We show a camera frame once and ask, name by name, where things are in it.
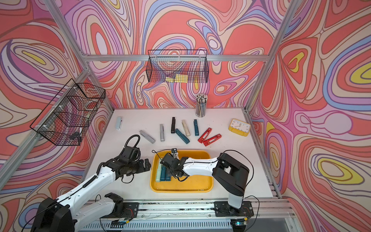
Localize dark teal pruning pliers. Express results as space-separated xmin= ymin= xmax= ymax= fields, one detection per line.
xmin=160 ymin=166 xmax=167 ymax=182

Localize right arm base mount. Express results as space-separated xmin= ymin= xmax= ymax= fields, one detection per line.
xmin=214 ymin=201 xmax=255 ymax=218

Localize pencil holder cup with pencils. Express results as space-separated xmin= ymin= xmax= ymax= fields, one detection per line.
xmin=196 ymin=94 xmax=208 ymax=118

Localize light blue-grey pliers far left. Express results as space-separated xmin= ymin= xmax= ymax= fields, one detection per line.
xmin=116 ymin=117 xmax=123 ymax=131

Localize black wire basket left wall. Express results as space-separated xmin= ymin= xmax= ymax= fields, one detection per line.
xmin=30 ymin=79 xmax=106 ymax=146

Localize yellow plastic storage tray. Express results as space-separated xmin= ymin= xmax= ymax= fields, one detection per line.
xmin=150 ymin=150 xmax=214 ymax=193

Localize beige pruning pliers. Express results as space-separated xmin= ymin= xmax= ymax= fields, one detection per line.
xmin=182 ymin=120 xmax=190 ymax=137

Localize black wire basket back wall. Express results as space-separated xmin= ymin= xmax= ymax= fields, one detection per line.
xmin=146 ymin=49 xmax=209 ymax=83

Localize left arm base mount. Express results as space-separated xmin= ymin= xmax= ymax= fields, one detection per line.
xmin=104 ymin=193 xmax=139 ymax=219

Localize black wire basket wall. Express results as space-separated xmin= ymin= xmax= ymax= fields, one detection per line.
xmin=146 ymin=49 xmax=209 ymax=83
xmin=30 ymin=79 xmax=106 ymax=146

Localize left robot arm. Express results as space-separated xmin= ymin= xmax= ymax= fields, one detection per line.
xmin=31 ymin=147 xmax=151 ymax=232

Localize yellow sticky notes in basket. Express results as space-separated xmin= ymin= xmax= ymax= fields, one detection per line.
xmin=165 ymin=74 xmax=188 ymax=83

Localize black pruning pliers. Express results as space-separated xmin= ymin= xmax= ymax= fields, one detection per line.
xmin=171 ymin=117 xmax=176 ymax=133

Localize yellow alarm clock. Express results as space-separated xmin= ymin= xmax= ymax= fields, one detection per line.
xmin=229 ymin=119 xmax=251 ymax=137

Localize aluminium front rail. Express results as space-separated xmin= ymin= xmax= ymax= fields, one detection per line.
xmin=78 ymin=199 xmax=302 ymax=232

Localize grey pruning pliers angled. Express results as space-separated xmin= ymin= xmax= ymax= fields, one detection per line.
xmin=139 ymin=130 xmax=156 ymax=144

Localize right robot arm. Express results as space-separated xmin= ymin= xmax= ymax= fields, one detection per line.
xmin=160 ymin=152 xmax=250 ymax=209

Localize grey pruning pliers upright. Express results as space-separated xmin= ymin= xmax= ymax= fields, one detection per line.
xmin=159 ymin=124 xmax=165 ymax=142

